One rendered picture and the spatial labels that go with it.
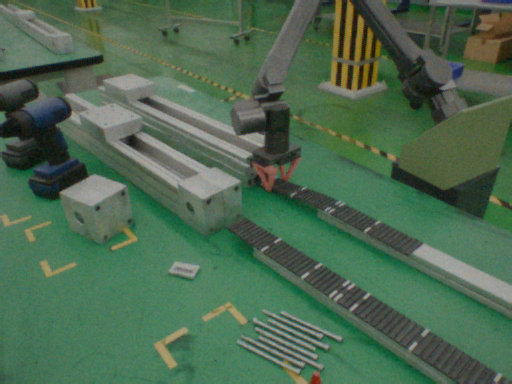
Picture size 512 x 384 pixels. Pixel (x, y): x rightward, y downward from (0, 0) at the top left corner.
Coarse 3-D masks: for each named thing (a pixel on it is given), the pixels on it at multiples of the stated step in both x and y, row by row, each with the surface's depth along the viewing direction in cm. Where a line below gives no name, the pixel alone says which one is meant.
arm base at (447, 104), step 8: (440, 96) 104; (448, 96) 104; (456, 96) 104; (432, 104) 106; (440, 104) 104; (448, 104) 103; (456, 104) 102; (464, 104) 103; (480, 104) 102; (432, 112) 108; (440, 112) 104; (448, 112) 103; (456, 112) 101; (440, 120) 105
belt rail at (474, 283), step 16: (336, 224) 88; (368, 240) 83; (400, 256) 78; (416, 256) 75; (432, 256) 75; (448, 256) 75; (432, 272) 74; (448, 272) 72; (464, 272) 71; (480, 272) 71; (464, 288) 70; (480, 288) 68; (496, 288) 68; (496, 304) 67
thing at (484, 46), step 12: (492, 24) 497; (504, 24) 495; (480, 36) 495; (492, 36) 481; (504, 36) 487; (468, 48) 500; (480, 48) 489; (492, 48) 480; (504, 48) 484; (480, 60) 494; (492, 60) 484
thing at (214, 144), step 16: (112, 96) 143; (144, 112) 129; (160, 112) 126; (176, 112) 129; (192, 112) 125; (144, 128) 133; (160, 128) 125; (176, 128) 118; (192, 128) 114; (208, 128) 119; (224, 128) 114; (176, 144) 121; (192, 144) 114; (208, 144) 108; (224, 144) 105; (240, 144) 110; (256, 144) 105; (208, 160) 111; (224, 160) 105; (240, 160) 101; (240, 176) 103
